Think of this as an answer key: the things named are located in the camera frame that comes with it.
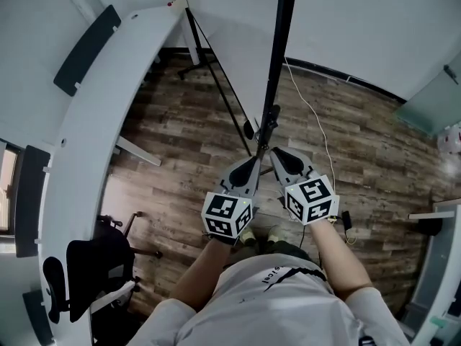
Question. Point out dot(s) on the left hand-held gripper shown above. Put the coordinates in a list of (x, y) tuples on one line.
[(223, 211)]

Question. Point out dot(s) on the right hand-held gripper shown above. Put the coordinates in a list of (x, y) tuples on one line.
[(309, 200)]

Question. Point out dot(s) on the white whiteboard with black frame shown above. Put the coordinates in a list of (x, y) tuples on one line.
[(279, 49)]

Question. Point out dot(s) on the person's right forearm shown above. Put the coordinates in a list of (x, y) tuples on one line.
[(338, 261)]

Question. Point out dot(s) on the person's left forearm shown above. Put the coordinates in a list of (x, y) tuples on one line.
[(201, 276)]

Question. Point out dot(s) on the person's right shoe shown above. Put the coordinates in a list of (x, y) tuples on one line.
[(275, 233)]

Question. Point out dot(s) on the person's shoe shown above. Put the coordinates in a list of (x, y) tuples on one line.
[(248, 236), (275, 233)]

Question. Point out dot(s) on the person's left shoe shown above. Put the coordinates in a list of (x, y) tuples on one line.
[(248, 236)]

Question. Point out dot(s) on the person's dark trousers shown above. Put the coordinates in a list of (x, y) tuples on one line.
[(273, 249)]

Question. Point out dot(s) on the black power adapter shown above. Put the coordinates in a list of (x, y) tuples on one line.
[(346, 219)]

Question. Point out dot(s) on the white desk foot bar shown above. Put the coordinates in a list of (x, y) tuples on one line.
[(138, 151)]

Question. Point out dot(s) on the white desk leg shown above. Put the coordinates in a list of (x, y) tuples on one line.
[(191, 38)]

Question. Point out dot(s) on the person's white t-shirt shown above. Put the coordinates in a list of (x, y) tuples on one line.
[(273, 312)]

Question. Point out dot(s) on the frosted glass door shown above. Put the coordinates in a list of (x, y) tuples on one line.
[(428, 99)]

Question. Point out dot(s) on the white box with red button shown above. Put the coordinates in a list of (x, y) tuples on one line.
[(179, 0)]

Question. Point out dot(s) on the curved white desk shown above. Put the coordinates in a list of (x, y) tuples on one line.
[(90, 139)]

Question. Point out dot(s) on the black round desk foot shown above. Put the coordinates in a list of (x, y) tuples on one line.
[(430, 226)]

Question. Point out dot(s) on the black office chair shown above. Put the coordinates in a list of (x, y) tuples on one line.
[(97, 265)]

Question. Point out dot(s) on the black desk divider panel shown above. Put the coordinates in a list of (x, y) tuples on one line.
[(36, 319), (30, 200), (86, 49)]

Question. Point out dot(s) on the white side desk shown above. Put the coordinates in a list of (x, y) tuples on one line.
[(437, 272)]

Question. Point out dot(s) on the window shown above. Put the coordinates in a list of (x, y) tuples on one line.
[(7, 193)]

